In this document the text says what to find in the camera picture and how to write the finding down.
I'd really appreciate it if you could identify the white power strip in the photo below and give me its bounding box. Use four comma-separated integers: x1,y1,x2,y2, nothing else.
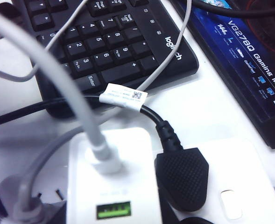
0,137,275,224

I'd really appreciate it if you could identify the black Logitech keyboard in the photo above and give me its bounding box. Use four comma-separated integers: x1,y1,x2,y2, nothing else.
11,0,200,119

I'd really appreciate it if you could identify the thick black power cable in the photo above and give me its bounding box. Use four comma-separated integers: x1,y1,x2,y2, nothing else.
0,83,166,131

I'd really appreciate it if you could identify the thick white charging cable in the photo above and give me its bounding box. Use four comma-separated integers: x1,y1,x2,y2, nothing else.
0,0,124,175

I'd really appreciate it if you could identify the thin white USB cable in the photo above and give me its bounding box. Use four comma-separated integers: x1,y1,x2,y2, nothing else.
12,0,193,224

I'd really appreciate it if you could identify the black monitor cable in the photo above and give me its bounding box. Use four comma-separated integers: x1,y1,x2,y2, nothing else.
190,0,275,17

